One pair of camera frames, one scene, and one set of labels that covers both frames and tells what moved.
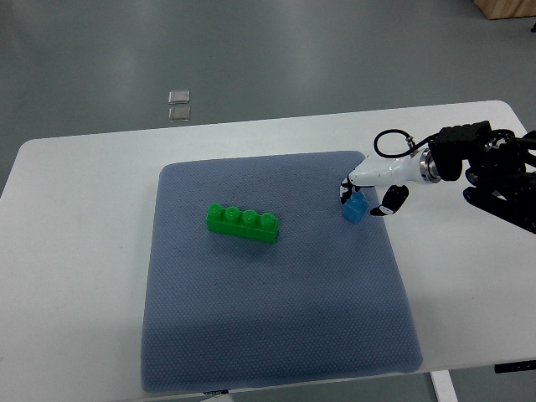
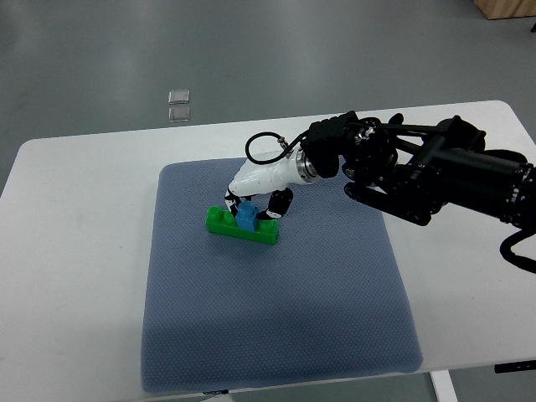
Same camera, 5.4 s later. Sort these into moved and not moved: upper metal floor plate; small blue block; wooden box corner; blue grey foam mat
Moved: small blue block
Not moved: wooden box corner; blue grey foam mat; upper metal floor plate
